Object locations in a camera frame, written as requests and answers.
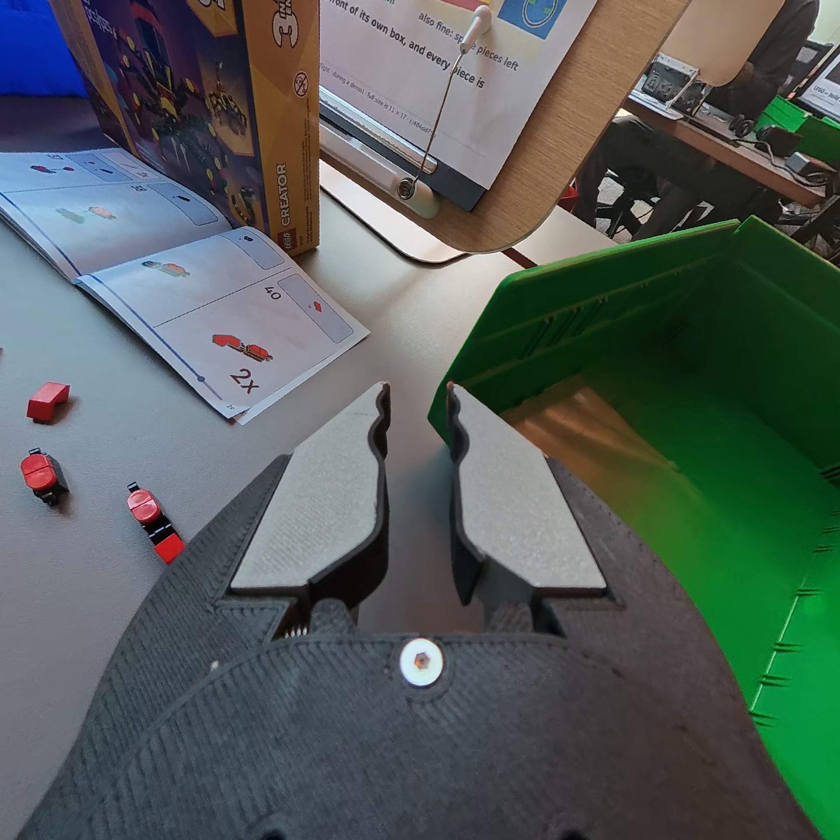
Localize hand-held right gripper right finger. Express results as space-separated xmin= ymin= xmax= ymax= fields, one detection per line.
xmin=446 ymin=382 xmax=609 ymax=632

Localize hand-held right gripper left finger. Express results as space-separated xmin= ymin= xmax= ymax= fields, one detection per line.
xmin=230 ymin=382 xmax=392 ymax=615

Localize blue plastic bin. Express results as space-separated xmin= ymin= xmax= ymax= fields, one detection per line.
xmin=0 ymin=0 xmax=88 ymax=99

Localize red and black brick assembly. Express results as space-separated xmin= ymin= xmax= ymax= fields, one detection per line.
xmin=126 ymin=482 xmax=185 ymax=564
xmin=19 ymin=448 xmax=70 ymax=505

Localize large green plastic bin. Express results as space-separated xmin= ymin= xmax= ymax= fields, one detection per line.
xmin=428 ymin=217 xmax=840 ymax=840

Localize open instruction booklet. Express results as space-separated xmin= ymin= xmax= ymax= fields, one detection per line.
xmin=0 ymin=149 xmax=371 ymax=426

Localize red sloped brick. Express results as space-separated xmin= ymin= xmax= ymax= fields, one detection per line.
xmin=26 ymin=381 xmax=72 ymax=422

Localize wooden background desk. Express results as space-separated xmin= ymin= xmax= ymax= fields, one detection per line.
xmin=622 ymin=92 xmax=840 ymax=212

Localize yellow and purple toy box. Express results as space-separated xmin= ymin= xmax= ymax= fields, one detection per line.
xmin=49 ymin=0 xmax=322 ymax=258

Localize printed instruction sheet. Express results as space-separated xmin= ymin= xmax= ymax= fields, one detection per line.
xmin=319 ymin=0 xmax=599 ymax=212

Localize black headphones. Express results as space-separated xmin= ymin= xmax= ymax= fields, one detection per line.
xmin=727 ymin=114 xmax=777 ymax=143

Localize small green background bin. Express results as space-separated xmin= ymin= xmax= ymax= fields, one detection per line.
xmin=753 ymin=95 xmax=840 ymax=166

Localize rounded wooden background divider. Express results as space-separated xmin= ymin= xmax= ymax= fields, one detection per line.
xmin=661 ymin=0 xmax=788 ymax=88

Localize wire tether with white handle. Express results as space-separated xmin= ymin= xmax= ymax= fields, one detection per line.
xmin=395 ymin=4 xmax=494 ymax=200

